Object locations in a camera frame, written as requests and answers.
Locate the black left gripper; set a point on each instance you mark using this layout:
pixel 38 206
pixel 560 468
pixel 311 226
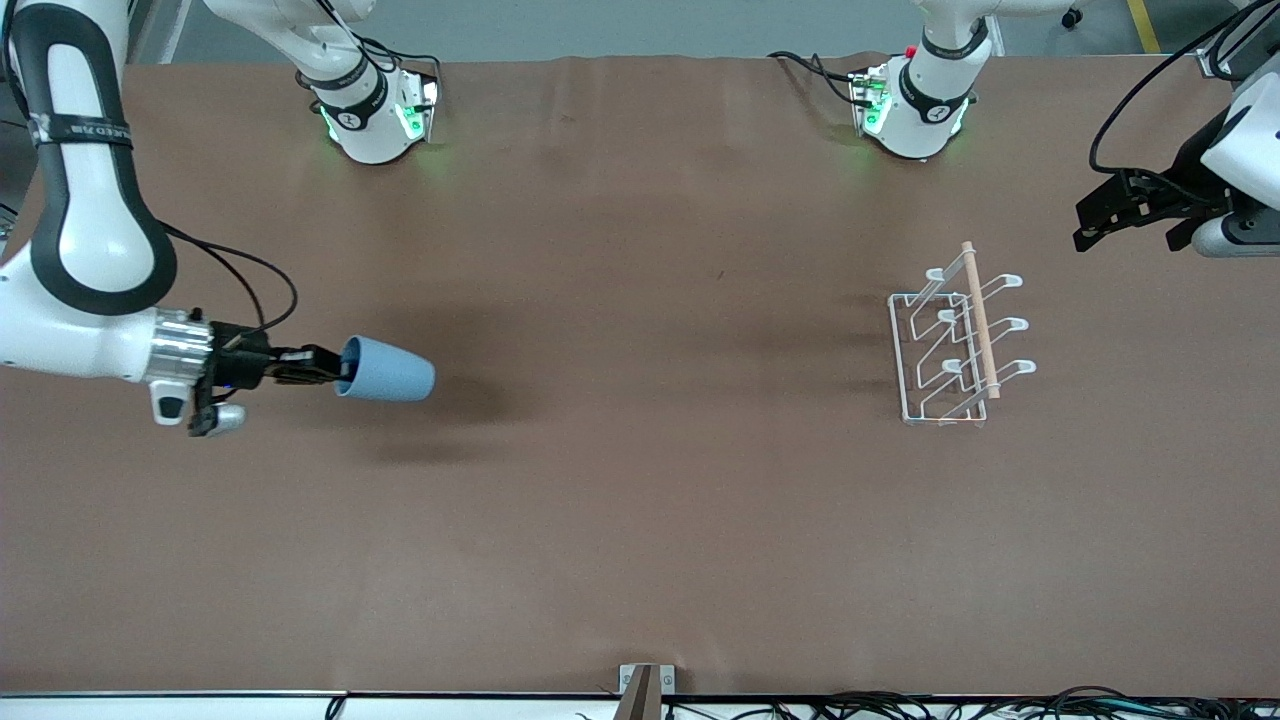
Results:
pixel 1192 162

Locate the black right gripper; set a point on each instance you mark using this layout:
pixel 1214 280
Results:
pixel 243 358

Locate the blue plastic cup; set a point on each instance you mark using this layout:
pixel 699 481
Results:
pixel 390 370

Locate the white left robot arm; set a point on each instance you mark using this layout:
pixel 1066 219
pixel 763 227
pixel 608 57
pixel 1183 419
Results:
pixel 935 90

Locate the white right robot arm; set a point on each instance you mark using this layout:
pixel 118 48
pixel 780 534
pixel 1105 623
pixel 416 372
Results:
pixel 90 200

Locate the black caster wheel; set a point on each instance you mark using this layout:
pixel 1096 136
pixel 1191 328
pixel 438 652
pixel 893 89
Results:
pixel 1072 17

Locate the brown table cover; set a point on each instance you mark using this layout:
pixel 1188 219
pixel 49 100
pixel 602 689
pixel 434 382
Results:
pixel 600 500

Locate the aluminium frame post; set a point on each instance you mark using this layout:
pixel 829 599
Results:
pixel 1212 65

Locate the grey diagonal frame strut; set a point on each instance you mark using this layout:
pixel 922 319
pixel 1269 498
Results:
pixel 160 30

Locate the grey metal bracket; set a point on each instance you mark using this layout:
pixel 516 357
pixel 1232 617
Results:
pixel 665 678

